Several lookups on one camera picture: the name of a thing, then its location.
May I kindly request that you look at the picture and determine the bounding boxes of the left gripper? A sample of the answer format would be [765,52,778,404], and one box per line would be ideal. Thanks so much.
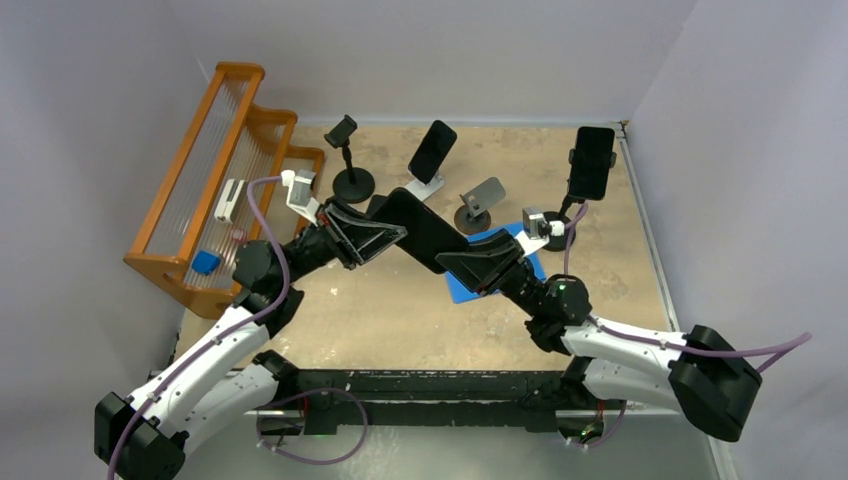
[279,195,406,286]

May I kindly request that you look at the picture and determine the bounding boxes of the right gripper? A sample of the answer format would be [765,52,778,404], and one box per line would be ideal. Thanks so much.
[432,228,544,318]

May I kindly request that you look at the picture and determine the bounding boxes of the black phone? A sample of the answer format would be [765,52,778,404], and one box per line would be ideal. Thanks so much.
[408,120,458,184]
[567,126,616,201]
[368,187,468,274]

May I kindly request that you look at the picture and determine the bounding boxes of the black round-base phone stand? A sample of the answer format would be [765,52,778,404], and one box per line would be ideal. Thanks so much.
[324,114,375,204]

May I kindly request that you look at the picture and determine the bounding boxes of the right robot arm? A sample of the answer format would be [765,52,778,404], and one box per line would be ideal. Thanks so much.
[435,231,762,442]

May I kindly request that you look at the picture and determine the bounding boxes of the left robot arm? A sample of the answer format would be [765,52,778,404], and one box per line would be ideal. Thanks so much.
[94,200,408,479]

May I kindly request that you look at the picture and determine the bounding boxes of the white phone stand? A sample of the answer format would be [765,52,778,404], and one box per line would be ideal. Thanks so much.
[404,172,444,202]

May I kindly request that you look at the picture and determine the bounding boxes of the tall black phone stand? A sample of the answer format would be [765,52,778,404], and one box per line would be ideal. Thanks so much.
[545,148,617,224]

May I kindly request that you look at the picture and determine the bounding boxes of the black phone on tall stand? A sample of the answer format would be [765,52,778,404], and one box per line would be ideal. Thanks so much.
[567,126,616,201]

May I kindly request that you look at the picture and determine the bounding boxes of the blue mat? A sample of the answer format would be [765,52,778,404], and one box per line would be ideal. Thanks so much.
[436,222,546,305]

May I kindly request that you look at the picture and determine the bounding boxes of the small pink-capped bottle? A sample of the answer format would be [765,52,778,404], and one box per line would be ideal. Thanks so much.
[229,228,247,244]

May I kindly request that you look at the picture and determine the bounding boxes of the orange wooden rack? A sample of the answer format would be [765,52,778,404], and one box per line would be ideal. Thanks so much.
[124,62,325,319]

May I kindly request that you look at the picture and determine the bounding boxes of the white rectangular device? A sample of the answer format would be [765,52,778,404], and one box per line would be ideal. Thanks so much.
[213,178,248,224]

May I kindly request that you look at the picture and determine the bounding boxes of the blue small block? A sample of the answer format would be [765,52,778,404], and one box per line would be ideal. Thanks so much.
[190,250,222,276]

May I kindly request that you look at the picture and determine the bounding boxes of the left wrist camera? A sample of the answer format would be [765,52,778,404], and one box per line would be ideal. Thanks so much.
[281,169,320,224]

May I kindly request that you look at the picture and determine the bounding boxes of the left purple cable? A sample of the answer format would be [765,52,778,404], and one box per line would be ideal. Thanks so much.
[105,175,293,480]

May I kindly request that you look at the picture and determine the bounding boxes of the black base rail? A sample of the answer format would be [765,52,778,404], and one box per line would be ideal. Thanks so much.
[255,360,631,440]

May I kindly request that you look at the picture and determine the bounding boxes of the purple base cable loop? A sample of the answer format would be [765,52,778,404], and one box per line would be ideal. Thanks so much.
[255,382,371,466]

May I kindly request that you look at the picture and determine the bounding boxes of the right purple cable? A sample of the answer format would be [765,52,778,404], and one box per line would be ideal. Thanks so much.
[561,201,813,376]

